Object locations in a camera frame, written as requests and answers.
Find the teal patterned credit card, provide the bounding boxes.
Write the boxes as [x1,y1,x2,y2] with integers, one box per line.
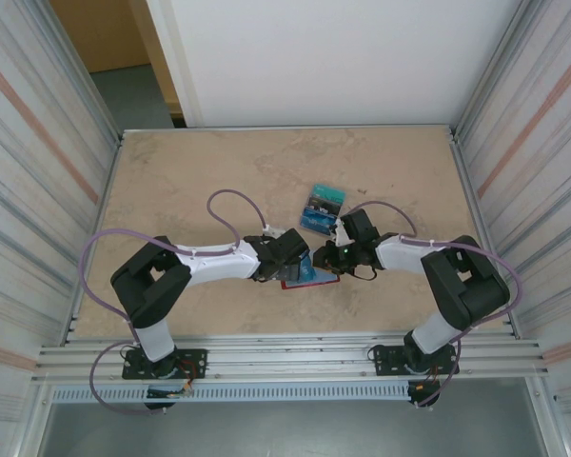
[297,253,316,285]

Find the clear acrylic card tray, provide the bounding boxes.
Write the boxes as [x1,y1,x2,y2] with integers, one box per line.
[297,182,348,235]

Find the red card holder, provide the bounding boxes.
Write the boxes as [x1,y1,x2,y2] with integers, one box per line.
[279,269,341,291]

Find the dark blue credit card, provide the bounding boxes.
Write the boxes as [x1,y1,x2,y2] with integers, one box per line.
[298,209,338,234]

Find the black credit card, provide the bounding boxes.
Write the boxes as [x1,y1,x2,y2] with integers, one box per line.
[305,194,343,216]

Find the black base connector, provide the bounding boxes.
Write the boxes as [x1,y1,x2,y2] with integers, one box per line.
[405,379,442,409]
[145,386,194,414]

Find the grey metal sheet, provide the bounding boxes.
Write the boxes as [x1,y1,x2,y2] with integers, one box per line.
[40,380,553,457]

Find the corrugated metal side panel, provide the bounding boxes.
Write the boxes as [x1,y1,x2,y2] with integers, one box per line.
[0,0,125,457]
[449,0,571,429]

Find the brown wooden door panel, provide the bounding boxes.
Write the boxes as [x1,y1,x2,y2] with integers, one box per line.
[49,0,182,118]

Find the thin black cable loop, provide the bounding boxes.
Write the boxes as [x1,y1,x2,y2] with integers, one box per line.
[349,264,378,283]

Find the aluminium front rail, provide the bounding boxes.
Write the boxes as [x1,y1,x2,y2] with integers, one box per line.
[36,332,551,383]

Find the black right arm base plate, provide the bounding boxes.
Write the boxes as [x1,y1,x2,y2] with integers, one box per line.
[368,343,459,378]

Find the perforated cable duct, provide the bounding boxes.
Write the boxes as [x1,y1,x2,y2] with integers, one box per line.
[51,383,413,405]

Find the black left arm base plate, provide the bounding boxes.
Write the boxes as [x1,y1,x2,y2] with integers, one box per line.
[122,348,208,381]

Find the white door frame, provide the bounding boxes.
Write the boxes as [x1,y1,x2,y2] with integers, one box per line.
[145,0,206,129]

